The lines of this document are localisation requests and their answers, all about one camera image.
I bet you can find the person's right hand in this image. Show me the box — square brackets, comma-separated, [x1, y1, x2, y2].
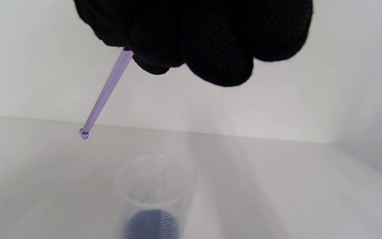
[73, 0, 314, 87]

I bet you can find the clear plastic dye solution cup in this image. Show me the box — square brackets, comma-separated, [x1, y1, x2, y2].
[115, 154, 197, 239]

